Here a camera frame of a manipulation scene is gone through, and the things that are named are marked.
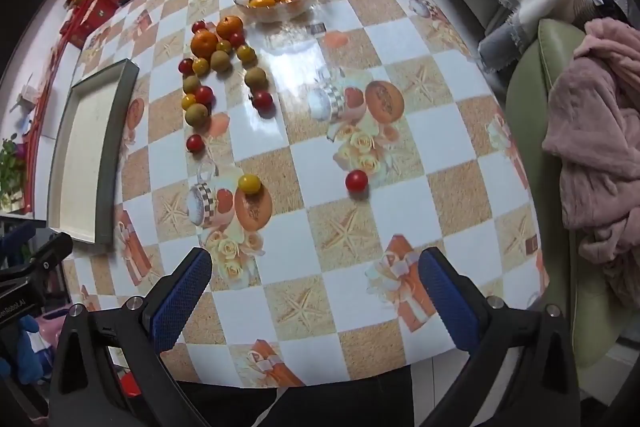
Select green potted plant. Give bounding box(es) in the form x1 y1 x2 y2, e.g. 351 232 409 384
0 137 28 212

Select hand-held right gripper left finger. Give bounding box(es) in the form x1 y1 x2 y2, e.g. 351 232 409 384
47 247 216 427

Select green chair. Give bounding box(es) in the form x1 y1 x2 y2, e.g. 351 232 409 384
505 19 636 368

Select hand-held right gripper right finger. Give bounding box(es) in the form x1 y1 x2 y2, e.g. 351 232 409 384
417 248 583 427

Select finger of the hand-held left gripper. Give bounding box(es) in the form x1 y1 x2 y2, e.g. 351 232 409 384
0 232 74 288

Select grey cloth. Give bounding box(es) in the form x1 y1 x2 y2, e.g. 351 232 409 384
477 24 541 72

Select orange mandarin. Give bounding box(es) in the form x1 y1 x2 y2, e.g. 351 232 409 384
190 30 219 57
216 16 244 38

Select grey shallow tray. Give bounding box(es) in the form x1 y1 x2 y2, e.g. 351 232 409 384
46 59 140 245

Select black television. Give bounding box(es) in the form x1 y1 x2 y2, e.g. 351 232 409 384
0 0 68 82

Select checkered printed tablecloth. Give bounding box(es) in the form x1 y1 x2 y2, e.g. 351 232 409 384
60 0 551 388

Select pink fluffy garment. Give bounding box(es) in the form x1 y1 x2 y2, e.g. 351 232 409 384
542 18 640 278

